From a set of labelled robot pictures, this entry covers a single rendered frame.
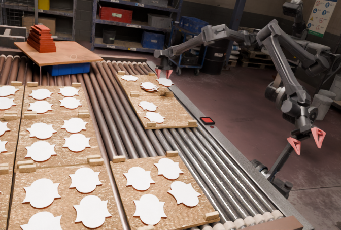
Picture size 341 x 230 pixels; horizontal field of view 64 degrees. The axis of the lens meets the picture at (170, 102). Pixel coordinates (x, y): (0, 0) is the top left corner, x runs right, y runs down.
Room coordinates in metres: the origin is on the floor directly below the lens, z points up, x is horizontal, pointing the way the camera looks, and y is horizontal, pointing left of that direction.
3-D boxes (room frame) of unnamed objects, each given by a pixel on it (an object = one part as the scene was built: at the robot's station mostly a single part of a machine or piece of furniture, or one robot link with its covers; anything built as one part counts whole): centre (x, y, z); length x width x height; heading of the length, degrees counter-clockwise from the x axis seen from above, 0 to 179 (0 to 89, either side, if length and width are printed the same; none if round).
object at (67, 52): (2.06, 0.95, 1.03); 0.50 x 0.50 x 0.02; 49
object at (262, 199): (1.73, -0.11, 0.90); 1.95 x 0.05 x 0.05; 28
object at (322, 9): (6.83, -2.98, 1.55); 0.61 x 0.02 x 0.91; 21
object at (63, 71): (2.02, 0.90, 0.97); 0.31 x 0.31 x 0.10; 49
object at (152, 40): (6.36, 0.71, 0.32); 0.50 x 0.41 x 0.37; 108
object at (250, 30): (7.30, -2.04, 0.44); 1.31 x 1.00 x 0.87; 111
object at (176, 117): (1.61, 0.05, 0.93); 0.41 x 0.35 x 0.02; 27
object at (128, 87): (1.98, 0.24, 0.93); 0.41 x 0.35 x 0.02; 28
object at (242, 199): (1.69, -0.03, 0.90); 1.95 x 0.05 x 0.05; 28
